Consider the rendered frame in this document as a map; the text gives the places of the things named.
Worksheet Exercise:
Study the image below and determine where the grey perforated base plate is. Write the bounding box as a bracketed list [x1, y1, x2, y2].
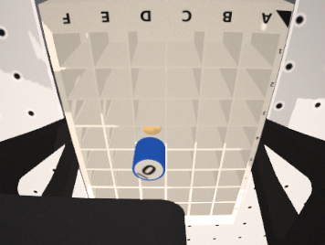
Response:
[0, 0, 325, 245]

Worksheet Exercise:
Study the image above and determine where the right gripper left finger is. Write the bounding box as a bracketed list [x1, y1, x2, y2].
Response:
[0, 117, 79, 197]

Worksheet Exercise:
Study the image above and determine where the cream grid rack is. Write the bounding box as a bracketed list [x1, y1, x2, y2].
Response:
[38, 0, 294, 225]

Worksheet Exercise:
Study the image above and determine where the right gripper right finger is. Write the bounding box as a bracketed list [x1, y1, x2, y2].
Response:
[251, 119, 325, 245]

